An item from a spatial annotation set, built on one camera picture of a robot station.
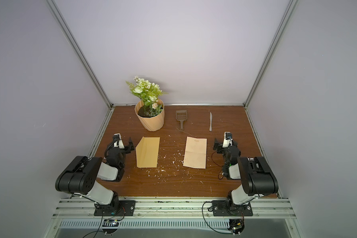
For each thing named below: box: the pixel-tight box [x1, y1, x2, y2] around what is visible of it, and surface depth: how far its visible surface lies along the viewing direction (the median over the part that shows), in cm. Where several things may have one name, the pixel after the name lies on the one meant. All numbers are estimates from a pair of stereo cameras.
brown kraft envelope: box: [135, 136, 161, 169], surface depth 95 cm
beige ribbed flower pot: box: [134, 99, 165, 132], surface depth 97 cm
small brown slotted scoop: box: [175, 110, 188, 131], surface depth 116 cm
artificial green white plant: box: [125, 75, 169, 118], surface depth 93 cm
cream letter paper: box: [182, 136, 208, 170], surface depth 94 cm
